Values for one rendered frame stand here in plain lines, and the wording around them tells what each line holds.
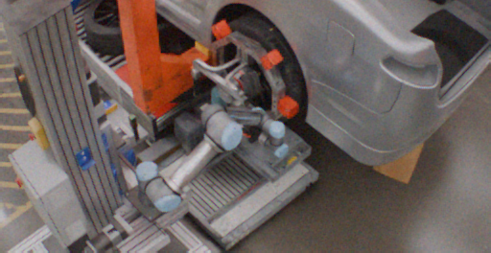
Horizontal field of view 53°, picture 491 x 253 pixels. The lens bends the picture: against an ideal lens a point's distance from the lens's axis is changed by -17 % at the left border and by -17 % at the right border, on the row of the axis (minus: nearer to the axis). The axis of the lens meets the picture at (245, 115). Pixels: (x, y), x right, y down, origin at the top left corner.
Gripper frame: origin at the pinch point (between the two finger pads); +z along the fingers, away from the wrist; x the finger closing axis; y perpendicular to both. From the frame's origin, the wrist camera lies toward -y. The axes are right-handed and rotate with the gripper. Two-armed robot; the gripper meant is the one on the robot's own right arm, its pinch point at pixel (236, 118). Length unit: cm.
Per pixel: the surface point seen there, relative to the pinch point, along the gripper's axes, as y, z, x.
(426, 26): 9, -32, -148
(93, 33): -35, 167, 0
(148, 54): 17, 60, 14
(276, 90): 13.4, -9.1, -20.4
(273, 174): -68, -6, -25
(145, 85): -5, 60, 19
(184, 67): -13, 62, -13
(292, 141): -60, 1, -49
